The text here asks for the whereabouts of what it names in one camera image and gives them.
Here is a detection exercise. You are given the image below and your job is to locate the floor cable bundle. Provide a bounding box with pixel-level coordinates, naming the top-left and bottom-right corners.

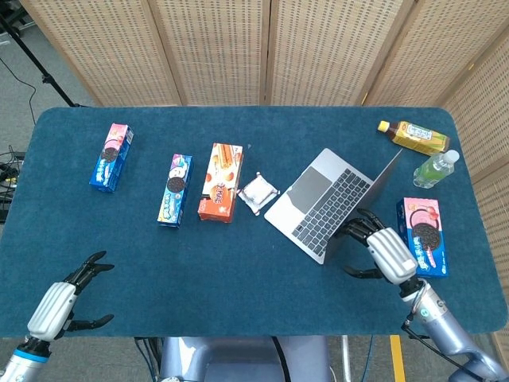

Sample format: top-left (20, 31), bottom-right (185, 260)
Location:
top-left (0, 145), bottom-right (28, 224)

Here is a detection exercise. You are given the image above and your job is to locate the black tripod stand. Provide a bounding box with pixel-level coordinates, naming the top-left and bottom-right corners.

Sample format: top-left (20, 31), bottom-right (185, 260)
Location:
top-left (0, 14), bottom-right (91, 109)

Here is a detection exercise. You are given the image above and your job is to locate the clear green water bottle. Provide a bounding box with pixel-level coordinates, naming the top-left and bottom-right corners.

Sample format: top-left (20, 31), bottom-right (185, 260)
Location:
top-left (413, 149), bottom-right (460, 189)

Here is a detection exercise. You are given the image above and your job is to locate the tea bottle yellow label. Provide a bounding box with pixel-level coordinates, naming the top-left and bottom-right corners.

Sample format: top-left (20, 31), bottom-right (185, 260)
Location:
top-left (377, 119), bottom-right (452, 157)

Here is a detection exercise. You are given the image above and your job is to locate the orange biscuit box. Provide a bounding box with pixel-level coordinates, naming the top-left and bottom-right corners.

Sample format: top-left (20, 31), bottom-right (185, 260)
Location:
top-left (197, 142), bottom-right (244, 224)

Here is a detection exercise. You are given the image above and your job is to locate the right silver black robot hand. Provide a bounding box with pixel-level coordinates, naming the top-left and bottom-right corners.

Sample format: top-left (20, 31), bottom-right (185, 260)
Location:
top-left (340, 208), bottom-right (419, 285)

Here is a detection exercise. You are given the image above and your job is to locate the white snack packet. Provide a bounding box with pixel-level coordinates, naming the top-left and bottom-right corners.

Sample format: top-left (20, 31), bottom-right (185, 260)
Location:
top-left (237, 171), bottom-right (281, 216)

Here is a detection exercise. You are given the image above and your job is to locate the blue Oreo box pink end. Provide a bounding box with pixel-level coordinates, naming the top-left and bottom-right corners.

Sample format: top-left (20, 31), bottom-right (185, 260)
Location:
top-left (88, 123), bottom-right (134, 194)

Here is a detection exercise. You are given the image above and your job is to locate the grey aluminium laptop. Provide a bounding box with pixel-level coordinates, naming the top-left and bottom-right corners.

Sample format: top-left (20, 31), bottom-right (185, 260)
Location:
top-left (263, 147), bottom-right (404, 265)

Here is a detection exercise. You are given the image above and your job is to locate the blue table cloth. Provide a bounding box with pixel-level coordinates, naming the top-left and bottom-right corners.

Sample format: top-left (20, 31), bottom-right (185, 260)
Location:
top-left (0, 105), bottom-right (509, 339)

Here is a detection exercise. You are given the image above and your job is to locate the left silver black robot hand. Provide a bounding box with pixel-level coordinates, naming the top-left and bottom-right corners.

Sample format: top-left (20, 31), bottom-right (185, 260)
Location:
top-left (26, 250), bottom-right (115, 342)

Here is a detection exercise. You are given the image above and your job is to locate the blue Oreo box purple end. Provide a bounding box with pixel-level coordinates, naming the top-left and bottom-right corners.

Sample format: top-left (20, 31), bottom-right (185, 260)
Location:
top-left (157, 154), bottom-right (194, 229)

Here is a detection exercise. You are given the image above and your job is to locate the grey-blue robot torso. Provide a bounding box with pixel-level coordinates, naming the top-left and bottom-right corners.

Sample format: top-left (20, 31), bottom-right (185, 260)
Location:
top-left (158, 336), bottom-right (333, 382)

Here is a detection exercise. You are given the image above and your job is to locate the wide pink blue Oreo box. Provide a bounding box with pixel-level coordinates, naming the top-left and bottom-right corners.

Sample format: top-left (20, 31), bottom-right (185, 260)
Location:
top-left (395, 197), bottom-right (450, 279)

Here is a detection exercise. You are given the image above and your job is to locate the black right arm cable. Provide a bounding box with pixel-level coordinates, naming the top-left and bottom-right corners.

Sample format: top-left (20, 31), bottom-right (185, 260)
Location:
top-left (400, 292), bottom-right (496, 382)

